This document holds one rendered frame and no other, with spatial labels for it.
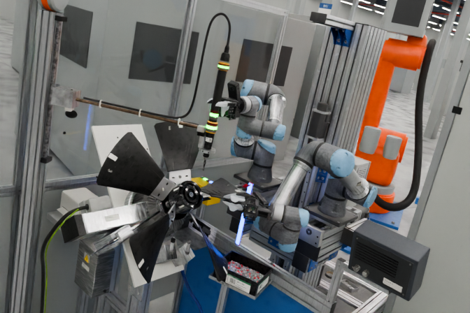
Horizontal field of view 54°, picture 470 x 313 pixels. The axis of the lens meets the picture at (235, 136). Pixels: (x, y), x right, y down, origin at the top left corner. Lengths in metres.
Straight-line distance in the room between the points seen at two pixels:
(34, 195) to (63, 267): 0.62
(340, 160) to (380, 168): 3.73
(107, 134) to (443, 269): 2.35
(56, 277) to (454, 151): 2.48
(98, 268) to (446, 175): 2.22
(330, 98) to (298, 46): 3.97
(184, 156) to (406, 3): 4.16
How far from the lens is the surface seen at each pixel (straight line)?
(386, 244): 1.83
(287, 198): 2.05
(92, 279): 2.18
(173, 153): 1.95
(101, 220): 1.77
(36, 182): 2.14
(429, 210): 3.35
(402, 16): 5.66
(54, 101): 2.02
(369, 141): 5.61
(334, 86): 2.62
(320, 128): 2.58
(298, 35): 6.53
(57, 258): 2.60
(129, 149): 1.75
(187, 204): 1.80
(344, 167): 2.02
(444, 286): 3.46
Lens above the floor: 1.91
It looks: 14 degrees down
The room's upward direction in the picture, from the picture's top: 12 degrees clockwise
